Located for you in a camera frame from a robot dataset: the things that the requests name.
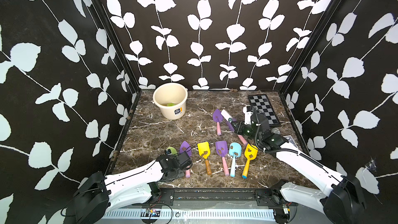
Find white perforated cable tray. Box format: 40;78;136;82
103;208;275;222

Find black front rail base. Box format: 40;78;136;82
147;188;297;208

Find yellow square trowel wooden handle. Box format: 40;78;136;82
197;142;211;175

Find purple pointed trowel front row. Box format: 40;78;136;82
179;141;192;178

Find lime square trowel wooden handle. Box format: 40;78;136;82
165;146;178;156

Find purple pointed trowel pink handle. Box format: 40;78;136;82
212;109;223;136

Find green white scrub brush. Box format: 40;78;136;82
221;110;237;124

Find cream plastic bucket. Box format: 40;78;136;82
153;83;188;120

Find purple square trowel front row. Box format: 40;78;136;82
215;141;230;176

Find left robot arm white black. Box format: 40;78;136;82
72;151;192;224

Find purple square trowel pink handle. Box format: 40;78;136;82
227;118;248;147

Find light blue trowel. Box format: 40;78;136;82
229;142;241;177

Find playing card deck box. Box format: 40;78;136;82
284;135;296;146

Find black white checkerboard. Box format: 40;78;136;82
248;94;280;127

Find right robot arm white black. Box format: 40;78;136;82
226;107;366;224

